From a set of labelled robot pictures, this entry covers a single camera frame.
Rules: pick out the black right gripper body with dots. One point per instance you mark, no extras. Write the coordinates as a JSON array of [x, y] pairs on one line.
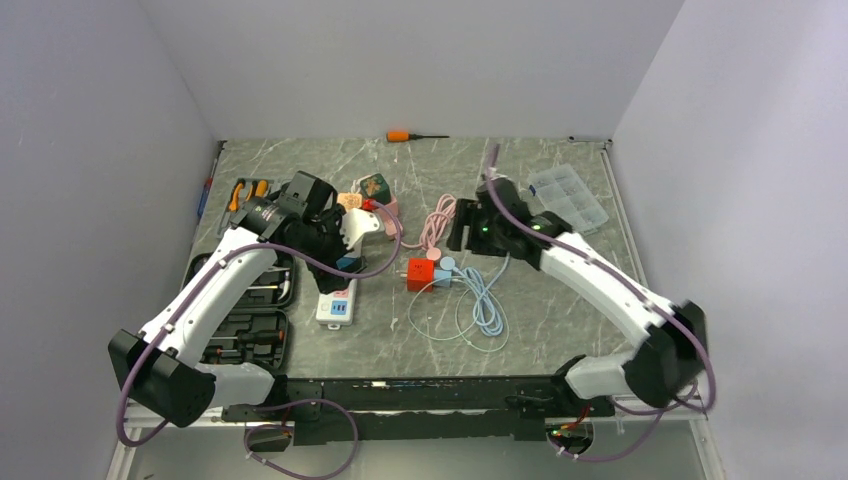
[[484, 238]]

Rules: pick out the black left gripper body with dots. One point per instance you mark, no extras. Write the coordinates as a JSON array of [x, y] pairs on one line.
[[324, 242]]

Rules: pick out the light blue cube adapter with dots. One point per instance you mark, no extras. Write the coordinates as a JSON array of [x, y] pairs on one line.
[[442, 278]]

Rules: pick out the dark green cube adapter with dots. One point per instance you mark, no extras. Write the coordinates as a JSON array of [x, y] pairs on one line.
[[375, 187]]

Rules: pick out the pink power strip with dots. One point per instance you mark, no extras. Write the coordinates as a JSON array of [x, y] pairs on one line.
[[391, 208]]

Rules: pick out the red cube socket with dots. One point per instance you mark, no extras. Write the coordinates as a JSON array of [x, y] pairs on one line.
[[420, 274]]

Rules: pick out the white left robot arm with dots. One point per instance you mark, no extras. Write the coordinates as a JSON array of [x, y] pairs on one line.
[[161, 367]]

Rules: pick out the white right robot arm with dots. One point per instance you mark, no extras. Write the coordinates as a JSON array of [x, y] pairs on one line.
[[669, 340]]

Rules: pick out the orange wooden cube adapter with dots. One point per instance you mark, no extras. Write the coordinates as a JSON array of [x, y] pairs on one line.
[[350, 201]]

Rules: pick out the clear plastic screw organizer box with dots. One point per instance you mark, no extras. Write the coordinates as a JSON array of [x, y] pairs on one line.
[[561, 190]]

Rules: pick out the white long power strip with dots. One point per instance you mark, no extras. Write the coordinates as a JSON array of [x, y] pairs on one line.
[[335, 311]]

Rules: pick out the black open tool case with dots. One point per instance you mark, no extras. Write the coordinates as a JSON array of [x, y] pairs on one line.
[[256, 328]]

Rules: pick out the orange handled pliers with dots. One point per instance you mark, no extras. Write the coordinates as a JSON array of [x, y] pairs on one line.
[[245, 189]]

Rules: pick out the orange handled screwdriver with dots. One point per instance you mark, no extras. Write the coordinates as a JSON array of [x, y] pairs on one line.
[[405, 136]]

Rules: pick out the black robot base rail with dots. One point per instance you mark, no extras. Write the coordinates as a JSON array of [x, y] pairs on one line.
[[326, 410]]

